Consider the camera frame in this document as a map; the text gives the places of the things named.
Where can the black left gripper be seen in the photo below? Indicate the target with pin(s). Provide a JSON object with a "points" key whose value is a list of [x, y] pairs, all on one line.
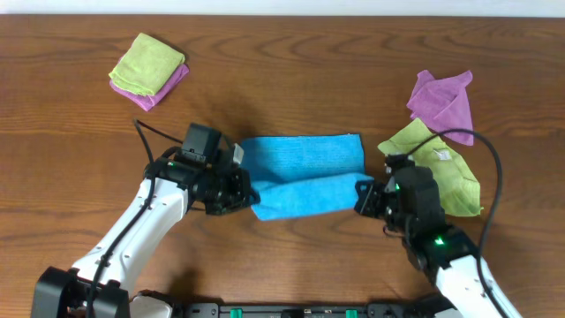
{"points": [[241, 190]]}

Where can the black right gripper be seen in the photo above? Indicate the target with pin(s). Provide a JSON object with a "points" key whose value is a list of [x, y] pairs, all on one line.
{"points": [[371, 200]]}

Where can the blue microfiber cloth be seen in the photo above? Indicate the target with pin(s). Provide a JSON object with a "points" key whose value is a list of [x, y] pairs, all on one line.
{"points": [[304, 175]]}

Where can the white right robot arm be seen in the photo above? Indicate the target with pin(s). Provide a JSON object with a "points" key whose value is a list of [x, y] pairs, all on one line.
{"points": [[448, 258]]}

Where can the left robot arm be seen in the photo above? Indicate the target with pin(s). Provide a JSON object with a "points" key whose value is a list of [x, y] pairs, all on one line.
{"points": [[101, 283]]}

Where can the crumpled green cloth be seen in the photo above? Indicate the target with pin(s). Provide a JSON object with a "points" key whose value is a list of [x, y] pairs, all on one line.
{"points": [[458, 187]]}

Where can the crumpled purple cloth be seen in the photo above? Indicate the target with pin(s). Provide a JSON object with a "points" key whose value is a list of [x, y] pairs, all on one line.
{"points": [[441, 104]]}

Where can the folded purple cloth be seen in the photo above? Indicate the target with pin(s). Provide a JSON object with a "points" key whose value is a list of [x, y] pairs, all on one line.
{"points": [[147, 102]]}

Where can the folded green cloth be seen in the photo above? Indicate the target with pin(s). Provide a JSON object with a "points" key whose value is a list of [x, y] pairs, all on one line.
{"points": [[146, 66]]}

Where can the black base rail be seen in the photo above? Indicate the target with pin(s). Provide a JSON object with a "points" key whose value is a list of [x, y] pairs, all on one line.
{"points": [[212, 310]]}

